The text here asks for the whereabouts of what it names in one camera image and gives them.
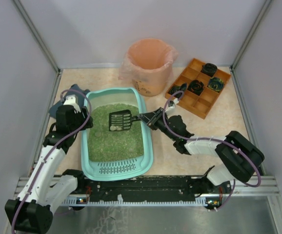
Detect black slotted litter scoop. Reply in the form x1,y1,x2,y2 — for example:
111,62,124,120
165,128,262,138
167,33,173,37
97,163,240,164
108,109,140,132

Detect teal plastic litter box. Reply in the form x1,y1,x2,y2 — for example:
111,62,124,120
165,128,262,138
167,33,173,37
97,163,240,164
81,87,154,181

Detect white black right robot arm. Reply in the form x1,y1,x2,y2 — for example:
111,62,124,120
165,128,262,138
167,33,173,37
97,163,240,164
132,108,265,188

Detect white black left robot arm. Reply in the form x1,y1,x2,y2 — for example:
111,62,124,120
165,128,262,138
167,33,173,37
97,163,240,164
4,104,93,234

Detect green cat litter pellets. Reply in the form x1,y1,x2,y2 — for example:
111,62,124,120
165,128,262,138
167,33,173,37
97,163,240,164
88,103,144,162

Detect folded dark grey cloth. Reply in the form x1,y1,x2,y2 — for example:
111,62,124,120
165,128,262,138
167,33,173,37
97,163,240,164
48,84,90,119

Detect dark green rolled sock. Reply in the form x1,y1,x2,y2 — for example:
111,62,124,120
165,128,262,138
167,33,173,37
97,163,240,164
168,83,187,95

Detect black orange rolled sock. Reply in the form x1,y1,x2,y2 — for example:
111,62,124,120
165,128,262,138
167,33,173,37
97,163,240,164
187,79,204,96

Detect orange wooden compartment tray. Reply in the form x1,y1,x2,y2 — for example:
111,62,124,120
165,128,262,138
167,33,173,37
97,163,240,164
165,58,231,119

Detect orange bin with plastic liner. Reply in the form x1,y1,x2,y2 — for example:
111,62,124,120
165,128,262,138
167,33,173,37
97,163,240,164
119,38,178,97

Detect blue yellow rolled sock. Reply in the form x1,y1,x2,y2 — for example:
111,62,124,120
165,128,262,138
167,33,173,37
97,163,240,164
207,77,224,93

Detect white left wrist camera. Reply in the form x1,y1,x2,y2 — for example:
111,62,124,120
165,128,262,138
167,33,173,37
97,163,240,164
63,95,81,113

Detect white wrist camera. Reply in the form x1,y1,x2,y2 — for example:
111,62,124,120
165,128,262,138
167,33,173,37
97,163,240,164
63,95,81,113
165,98,179,115

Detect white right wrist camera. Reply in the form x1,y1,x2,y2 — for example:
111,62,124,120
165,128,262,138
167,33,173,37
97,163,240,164
165,98,179,115

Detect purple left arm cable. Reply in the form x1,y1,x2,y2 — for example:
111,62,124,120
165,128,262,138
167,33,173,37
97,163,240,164
10,89,93,234

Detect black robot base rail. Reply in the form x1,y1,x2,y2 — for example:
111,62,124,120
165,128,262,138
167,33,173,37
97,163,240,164
62,175,232,210

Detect white slotted cable duct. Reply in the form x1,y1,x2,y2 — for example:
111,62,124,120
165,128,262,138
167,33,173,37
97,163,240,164
60,195,226,207

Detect aluminium frame rail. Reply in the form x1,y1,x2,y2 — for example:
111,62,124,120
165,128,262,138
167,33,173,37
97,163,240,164
14,175,278,195

